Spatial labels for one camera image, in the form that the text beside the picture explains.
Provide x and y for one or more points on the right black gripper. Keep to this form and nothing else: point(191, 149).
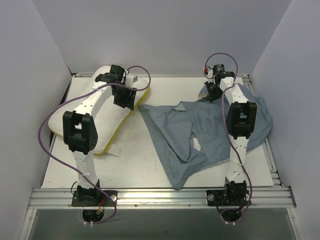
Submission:
point(211, 88)

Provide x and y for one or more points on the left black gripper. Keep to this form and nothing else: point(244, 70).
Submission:
point(124, 97)

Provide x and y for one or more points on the white pillow yellow edge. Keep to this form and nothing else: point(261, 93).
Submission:
point(108, 120)

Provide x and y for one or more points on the blue-grey pillowcase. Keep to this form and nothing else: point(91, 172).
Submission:
point(188, 137)

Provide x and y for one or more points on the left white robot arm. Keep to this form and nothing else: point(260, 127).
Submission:
point(80, 132)

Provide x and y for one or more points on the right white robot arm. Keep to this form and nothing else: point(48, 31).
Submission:
point(240, 123)

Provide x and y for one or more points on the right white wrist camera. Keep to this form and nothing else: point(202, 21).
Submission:
point(208, 73)

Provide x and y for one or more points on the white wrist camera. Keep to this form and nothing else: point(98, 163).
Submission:
point(130, 80)
point(208, 73)

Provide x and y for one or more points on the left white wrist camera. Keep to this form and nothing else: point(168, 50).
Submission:
point(130, 80)

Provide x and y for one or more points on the back aluminium rail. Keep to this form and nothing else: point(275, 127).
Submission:
point(83, 75)

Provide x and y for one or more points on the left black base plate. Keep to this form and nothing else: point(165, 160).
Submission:
point(91, 197)

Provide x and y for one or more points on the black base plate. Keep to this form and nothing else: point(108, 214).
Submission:
point(91, 197)
point(232, 194)

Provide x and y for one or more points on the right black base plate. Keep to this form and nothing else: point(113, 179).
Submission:
point(232, 194)

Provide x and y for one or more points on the front aluminium rail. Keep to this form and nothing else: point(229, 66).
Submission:
point(188, 198)

